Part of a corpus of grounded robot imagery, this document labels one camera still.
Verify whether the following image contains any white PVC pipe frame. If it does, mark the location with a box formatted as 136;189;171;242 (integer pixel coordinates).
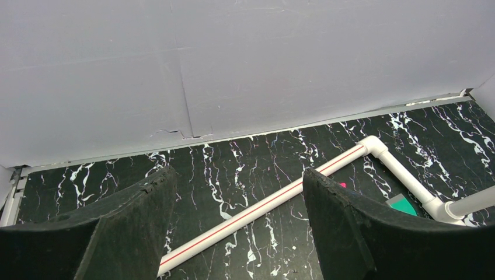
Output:
157;136;494;277

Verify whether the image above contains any aluminium table frame rail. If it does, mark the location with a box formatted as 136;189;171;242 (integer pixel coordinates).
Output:
1;166;27;227

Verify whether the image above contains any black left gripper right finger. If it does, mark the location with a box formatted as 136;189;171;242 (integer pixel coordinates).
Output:
302;169;494;279

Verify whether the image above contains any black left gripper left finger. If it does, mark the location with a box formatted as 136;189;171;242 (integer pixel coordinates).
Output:
1;166;177;279

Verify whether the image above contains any green square block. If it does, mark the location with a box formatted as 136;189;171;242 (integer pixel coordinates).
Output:
385;194;417;216

